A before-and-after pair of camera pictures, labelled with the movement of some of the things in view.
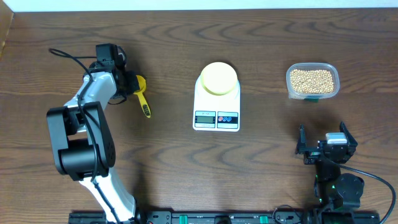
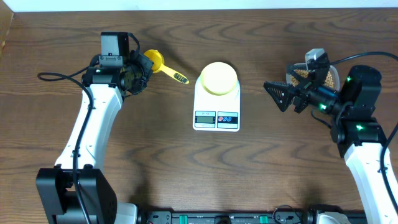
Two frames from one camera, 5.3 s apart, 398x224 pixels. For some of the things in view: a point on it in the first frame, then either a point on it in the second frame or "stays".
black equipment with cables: (204, 217) stays
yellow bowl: (219, 78) stays
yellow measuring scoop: (142, 87) -> (158, 59)
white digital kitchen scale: (212, 112) stays
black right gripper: (311, 155) -> (283, 103)
